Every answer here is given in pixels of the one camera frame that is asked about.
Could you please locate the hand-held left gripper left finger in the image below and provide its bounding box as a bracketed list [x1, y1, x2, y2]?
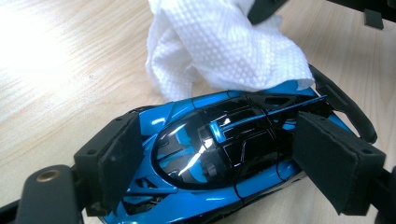
[74, 110, 145, 217]

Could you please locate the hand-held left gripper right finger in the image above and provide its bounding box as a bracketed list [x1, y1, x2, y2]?
[292, 111, 387, 216]

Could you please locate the white wet wipe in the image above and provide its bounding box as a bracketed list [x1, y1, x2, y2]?
[145, 0, 316, 102]

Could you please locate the blue and black toy car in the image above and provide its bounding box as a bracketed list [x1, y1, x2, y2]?
[102, 63, 378, 224]

